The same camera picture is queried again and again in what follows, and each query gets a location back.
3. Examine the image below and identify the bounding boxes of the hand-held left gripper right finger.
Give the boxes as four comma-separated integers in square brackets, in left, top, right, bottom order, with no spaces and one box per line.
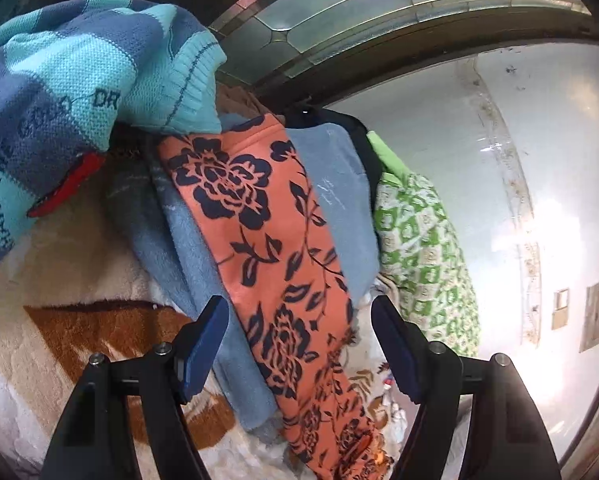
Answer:
[371,296,563,480]

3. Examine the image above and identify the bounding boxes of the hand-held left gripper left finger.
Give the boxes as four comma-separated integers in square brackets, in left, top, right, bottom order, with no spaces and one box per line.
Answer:
[40,296,230,480]

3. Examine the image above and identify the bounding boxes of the orange floral print pants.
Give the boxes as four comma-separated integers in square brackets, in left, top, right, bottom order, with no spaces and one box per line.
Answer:
[157,115,395,480]

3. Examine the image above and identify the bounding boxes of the green white patterned pillow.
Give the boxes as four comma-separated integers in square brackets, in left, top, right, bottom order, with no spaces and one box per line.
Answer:
[367,130,483,361]

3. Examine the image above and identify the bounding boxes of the leaf print fleece blanket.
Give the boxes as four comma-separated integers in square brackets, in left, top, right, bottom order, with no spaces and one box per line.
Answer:
[0,160,460,480]

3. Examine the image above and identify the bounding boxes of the dark cloth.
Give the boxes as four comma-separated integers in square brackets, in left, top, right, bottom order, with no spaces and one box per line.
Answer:
[284,104,385,201]

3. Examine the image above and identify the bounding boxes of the brown cloth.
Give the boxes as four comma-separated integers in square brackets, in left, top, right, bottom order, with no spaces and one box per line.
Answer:
[214,82,285,128]

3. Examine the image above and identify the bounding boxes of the teal blue striped knit sweater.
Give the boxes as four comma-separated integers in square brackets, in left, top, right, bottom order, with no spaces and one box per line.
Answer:
[0,0,228,281]

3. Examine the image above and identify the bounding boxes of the wooden wardrobe with glass door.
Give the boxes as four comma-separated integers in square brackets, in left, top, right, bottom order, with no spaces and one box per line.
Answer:
[10,0,599,111]

